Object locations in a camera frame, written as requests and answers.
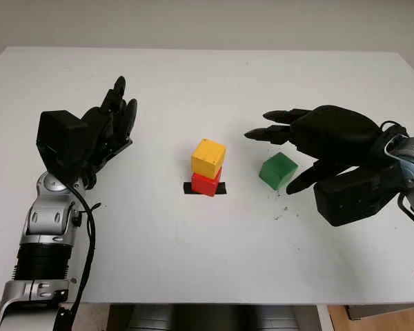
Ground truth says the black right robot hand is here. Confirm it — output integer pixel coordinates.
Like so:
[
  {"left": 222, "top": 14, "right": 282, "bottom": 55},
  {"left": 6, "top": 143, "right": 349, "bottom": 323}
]
[{"left": 244, "top": 105, "right": 384, "bottom": 196}]

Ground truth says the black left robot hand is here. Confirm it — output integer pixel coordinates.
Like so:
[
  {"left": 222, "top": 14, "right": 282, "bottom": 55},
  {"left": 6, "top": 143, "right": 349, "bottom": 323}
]
[{"left": 79, "top": 75, "right": 139, "bottom": 189}]

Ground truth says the green block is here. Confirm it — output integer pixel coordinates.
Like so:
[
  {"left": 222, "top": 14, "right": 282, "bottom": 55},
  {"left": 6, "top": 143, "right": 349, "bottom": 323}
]
[{"left": 258, "top": 152, "right": 299, "bottom": 191}]

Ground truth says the yellow block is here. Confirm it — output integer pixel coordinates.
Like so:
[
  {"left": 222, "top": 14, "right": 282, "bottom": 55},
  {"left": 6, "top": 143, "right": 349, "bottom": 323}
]
[{"left": 191, "top": 138, "right": 228, "bottom": 180}]

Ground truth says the red block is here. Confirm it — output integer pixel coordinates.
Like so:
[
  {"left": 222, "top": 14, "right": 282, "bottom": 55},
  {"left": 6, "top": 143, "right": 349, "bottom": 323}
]
[{"left": 190, "top": 168, "right": 224, "bottom": 197}]

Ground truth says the black tape strip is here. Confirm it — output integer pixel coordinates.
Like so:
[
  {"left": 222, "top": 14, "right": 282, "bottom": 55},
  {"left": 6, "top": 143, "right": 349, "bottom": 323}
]
[{"left": 184, "top": 181, "right": 228, "bottom": 197}]

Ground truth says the white table leg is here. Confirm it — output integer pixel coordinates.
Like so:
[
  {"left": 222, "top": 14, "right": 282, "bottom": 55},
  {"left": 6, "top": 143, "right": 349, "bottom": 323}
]
[{"left": 315, "top": 305, "right": 332, "bottom": 331}]

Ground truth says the dark robot torso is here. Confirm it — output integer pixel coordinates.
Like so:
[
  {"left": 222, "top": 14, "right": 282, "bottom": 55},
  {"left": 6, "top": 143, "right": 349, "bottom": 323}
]
[{"left": 108, "top": 303, "right": 299, "bottom": 331}]

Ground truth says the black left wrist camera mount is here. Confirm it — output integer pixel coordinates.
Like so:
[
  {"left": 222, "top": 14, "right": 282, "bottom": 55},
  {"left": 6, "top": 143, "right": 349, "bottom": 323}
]
[{"left": 36, "top": 110, "right": 90, "bottom": 183}]

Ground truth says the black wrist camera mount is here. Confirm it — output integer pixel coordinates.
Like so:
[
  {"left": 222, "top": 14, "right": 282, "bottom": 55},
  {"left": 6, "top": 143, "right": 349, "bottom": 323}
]
[
  {"left": 36, "top": 110, "right": 90, "bottom": 183},
  {"left": 313, "top": 161, "right": 406, "bottom": 228}
]

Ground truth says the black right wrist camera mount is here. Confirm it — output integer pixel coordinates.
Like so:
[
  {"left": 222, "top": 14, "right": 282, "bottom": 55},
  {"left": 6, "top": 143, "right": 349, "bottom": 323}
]
[{"left": 313, "top": 161, "right": 406, "bottom": 228}]

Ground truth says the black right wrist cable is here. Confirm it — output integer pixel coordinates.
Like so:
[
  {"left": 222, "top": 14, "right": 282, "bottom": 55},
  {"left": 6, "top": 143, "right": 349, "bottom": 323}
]
[{"left": 379, "top": 120, "right": 414, "bottom": 238}]

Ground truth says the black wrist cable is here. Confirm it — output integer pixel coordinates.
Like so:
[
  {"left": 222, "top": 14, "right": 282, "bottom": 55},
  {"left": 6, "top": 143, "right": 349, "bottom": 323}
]
[
  {"left": 379, "top": 120, "right": 414, "bottom": 238},
  {"left": 57, "top": 182, "right": 103, "bottom": 331}
]

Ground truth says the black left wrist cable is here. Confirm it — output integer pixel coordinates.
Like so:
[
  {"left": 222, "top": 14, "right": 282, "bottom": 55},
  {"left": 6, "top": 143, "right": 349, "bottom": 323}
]
[{"left": 57, "top": 182, "right": 103, "bottom": 331}]

